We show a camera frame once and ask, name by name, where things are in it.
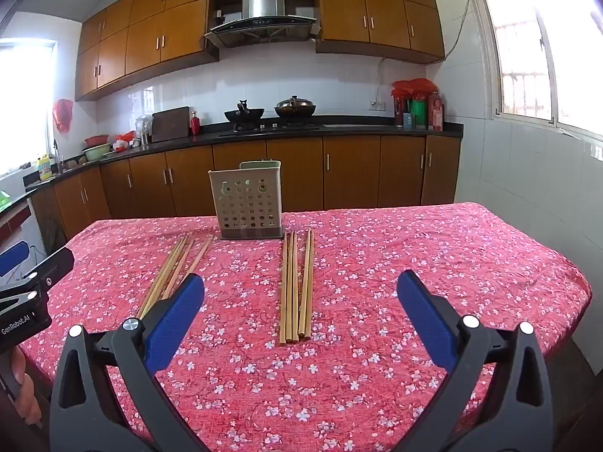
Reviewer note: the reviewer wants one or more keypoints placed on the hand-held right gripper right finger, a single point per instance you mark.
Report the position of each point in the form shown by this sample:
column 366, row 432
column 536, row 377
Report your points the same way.
column 426, row 315

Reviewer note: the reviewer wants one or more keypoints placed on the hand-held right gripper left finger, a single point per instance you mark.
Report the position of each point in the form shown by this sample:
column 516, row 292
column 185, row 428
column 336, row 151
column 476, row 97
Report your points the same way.
column 176, row 320

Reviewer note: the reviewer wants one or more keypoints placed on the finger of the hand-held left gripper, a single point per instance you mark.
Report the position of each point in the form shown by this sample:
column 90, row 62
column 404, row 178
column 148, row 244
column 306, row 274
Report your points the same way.
column 52, row 268
column 13, row 258

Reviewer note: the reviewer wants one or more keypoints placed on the beige perforated chopstick holder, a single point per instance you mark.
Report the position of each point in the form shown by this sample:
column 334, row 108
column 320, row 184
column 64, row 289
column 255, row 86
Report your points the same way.
column 247, row 197

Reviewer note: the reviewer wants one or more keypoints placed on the person's left hand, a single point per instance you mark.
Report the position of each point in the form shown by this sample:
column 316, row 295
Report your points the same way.
column 29, row 400

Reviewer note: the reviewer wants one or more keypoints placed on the green plastic item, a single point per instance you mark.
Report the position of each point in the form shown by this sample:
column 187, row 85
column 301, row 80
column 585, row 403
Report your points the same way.
column 3, row 199

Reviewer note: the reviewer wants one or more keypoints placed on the red floral tablecloth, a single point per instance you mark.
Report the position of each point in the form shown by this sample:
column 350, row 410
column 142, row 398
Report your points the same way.
column 367, row 268

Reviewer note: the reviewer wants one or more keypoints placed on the yellow dish soap bottle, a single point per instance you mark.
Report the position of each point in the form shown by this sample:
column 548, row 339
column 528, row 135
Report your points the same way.
column 45, row 168

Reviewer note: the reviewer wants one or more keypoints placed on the sink faucet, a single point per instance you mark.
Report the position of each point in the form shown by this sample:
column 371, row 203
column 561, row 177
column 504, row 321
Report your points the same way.
column 59, row 157

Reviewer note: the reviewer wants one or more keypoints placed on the green basin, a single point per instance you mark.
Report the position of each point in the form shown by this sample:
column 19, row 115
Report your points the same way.
column 96, row 152

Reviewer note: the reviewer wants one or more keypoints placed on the red basin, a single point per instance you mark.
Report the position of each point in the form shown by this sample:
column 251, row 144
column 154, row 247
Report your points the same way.
column 96, row 140

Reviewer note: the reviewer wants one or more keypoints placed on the red and white bag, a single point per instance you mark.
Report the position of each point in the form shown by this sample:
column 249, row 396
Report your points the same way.
column 125, row 142

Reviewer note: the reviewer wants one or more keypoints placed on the hanging red plastic bag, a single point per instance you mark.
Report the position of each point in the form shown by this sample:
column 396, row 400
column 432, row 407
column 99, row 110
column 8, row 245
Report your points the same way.
column 62, row 115

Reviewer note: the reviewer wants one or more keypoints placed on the small bright window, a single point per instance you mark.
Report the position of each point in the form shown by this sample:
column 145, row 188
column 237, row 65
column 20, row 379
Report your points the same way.
column 23, row 103

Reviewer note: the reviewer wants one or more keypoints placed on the wooden base cabinets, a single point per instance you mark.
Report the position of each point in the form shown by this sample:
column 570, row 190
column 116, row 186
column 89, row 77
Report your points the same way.
column 358, row 174

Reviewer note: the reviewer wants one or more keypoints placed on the dark wooden cutting board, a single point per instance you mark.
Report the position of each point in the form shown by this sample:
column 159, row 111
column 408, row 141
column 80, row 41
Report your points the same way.
column 170, row 125

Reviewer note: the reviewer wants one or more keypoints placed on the small red bottle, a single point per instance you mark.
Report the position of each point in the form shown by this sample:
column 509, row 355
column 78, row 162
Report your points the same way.
column 195, row 125

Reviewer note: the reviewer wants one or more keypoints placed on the black kitchen countertop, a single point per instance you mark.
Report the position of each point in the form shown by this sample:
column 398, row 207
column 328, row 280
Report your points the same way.
column 358, row 131

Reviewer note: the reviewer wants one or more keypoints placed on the green box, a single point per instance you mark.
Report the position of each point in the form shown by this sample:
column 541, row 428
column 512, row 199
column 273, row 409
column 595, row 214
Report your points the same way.
column 420, row 112

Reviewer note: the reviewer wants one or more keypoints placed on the dark sauce bottle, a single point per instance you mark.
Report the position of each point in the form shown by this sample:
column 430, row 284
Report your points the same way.
column 399, row 112

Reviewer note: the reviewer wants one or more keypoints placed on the black wok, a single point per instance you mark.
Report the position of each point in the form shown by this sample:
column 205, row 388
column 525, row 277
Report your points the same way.
column 244, row 115

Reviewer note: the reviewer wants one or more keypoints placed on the black gas stove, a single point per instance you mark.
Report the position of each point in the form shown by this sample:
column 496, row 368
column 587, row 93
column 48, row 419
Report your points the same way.
column 282, row 127

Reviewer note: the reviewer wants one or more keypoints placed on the crumpled red bag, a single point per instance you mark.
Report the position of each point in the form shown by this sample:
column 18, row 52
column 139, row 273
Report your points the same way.
column 412, row 88

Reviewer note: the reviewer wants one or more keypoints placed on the black pot with lid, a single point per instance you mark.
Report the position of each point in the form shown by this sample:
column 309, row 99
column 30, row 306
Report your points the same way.
column 295, row 107

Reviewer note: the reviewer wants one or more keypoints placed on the large sliding window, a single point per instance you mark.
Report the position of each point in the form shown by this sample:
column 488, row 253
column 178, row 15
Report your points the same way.
column 527, row 47

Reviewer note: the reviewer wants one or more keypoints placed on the steel range hood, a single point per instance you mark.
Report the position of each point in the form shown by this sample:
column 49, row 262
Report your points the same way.
column 261, row 4

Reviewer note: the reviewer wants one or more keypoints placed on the white wall socket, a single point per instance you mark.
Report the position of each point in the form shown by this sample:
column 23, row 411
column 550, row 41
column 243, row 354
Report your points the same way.
column 378, row 105

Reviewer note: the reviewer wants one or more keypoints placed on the wooden wall cabinets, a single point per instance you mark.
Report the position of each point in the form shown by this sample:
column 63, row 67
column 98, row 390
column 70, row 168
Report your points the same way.
column 141, row 37

